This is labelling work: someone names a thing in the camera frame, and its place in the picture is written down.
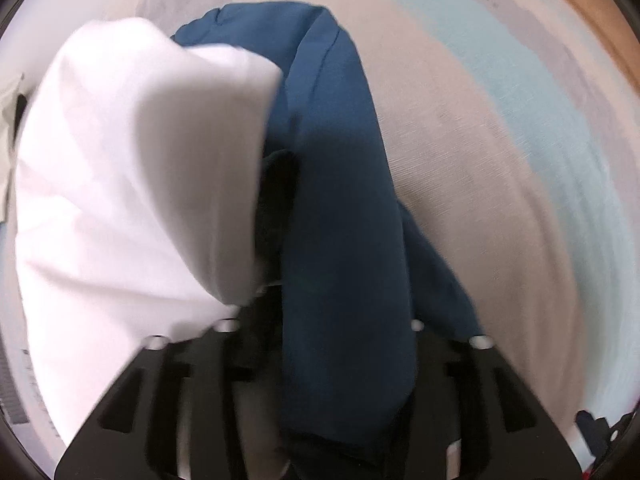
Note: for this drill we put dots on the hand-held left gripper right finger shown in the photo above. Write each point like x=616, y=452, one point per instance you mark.
x=475, y=410

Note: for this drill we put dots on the white hoodie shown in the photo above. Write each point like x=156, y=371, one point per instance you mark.
x=140, y=185

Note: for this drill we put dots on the blue garment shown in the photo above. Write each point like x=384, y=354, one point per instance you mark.
x=340, y=240

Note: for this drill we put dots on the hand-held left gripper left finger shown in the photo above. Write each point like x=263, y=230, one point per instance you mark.
x=165, y=400

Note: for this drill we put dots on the dark cloth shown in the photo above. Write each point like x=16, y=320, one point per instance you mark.
x=597, y=432

